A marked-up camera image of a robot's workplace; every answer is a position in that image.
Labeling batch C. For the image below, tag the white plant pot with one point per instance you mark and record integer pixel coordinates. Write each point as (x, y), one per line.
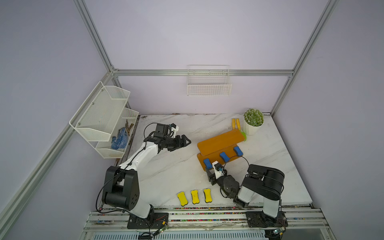
(250, 130)

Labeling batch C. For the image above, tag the green trowel yellow handle right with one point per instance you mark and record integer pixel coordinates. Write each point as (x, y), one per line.
(240, 129)

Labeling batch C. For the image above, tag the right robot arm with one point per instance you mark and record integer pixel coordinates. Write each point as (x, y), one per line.
(259, 180)

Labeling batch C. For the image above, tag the aluminium rail front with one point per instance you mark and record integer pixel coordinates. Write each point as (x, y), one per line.
(210, 223)

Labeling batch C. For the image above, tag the yellow eraser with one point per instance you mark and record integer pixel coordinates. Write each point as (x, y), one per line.
(195, 197)

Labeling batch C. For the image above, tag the wooden two-tier shelf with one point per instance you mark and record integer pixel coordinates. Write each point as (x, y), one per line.
(211, 148)

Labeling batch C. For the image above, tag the blue eraser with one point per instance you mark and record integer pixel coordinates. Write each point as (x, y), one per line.
(238, 151)
(207, 164)
(225, 157)

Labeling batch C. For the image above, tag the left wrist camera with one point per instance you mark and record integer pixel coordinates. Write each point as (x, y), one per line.
(166, 131)

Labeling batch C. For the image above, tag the white mesh wall shelf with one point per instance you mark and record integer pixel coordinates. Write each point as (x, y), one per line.
(100, 117)

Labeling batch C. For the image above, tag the wooden clips in shelf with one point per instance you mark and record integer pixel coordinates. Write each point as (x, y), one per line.
(128, 127)

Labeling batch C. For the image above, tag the white wire wall basket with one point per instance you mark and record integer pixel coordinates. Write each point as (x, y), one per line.
(209, 80)

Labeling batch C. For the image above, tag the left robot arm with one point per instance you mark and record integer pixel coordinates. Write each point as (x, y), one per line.
(121, 188)

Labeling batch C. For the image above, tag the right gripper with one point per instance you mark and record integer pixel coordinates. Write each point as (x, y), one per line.
(210, 176)

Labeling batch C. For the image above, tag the blue item in shelf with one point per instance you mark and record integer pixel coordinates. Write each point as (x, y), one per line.
(121, 140)

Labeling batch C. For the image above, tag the green artificial plant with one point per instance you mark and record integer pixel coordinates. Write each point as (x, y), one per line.
(254, 118)

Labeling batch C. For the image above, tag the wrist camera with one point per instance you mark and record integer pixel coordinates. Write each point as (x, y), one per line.
(217, 169)
(166, 131)

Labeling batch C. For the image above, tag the aluminium corner frame post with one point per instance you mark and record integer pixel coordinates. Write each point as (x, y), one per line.
(320, 25)

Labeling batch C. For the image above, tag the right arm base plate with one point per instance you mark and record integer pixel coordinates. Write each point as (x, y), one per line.
(261, 220)

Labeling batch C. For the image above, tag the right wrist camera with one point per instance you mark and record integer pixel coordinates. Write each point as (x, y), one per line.
(217, 169)

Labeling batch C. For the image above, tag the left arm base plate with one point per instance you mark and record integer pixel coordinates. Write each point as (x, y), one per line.
(154, 221)

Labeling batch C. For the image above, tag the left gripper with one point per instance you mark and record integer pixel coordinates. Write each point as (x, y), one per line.
(178, 144)

